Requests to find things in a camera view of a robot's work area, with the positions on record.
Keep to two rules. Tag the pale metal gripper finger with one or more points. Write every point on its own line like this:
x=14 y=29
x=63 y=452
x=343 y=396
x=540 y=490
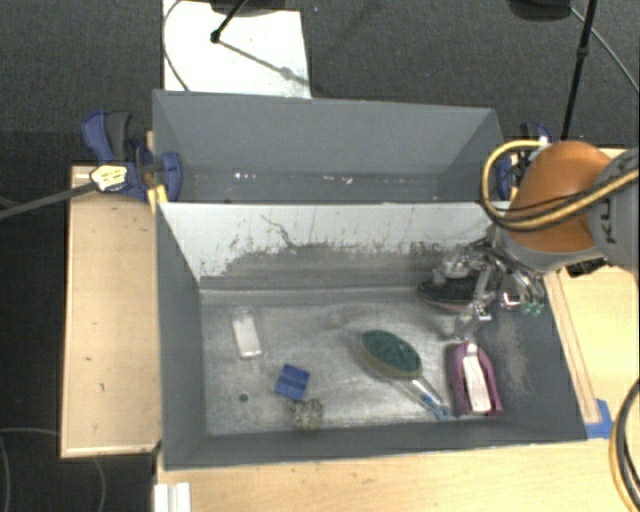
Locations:
x=486 y=309
x=466 y=320

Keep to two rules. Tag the black oval object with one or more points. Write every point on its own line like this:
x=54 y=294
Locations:
x=444 y=294

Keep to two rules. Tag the grey metal bin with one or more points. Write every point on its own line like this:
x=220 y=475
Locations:
x=320 y=280

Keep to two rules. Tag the blue ridged block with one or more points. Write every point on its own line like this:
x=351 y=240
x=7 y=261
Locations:
x=292 y=381

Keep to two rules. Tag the grey speckled lump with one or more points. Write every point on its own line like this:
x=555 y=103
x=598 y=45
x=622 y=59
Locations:
x=304 y=414

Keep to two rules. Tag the clear glass bottle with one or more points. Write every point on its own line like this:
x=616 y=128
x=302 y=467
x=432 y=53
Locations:
x=246 y=334

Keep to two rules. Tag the pale wood board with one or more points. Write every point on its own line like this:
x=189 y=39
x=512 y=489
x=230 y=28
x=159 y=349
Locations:
x=110 y=320

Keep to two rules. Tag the black cylinder on white bracket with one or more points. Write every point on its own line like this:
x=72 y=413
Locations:
x=586 y=267

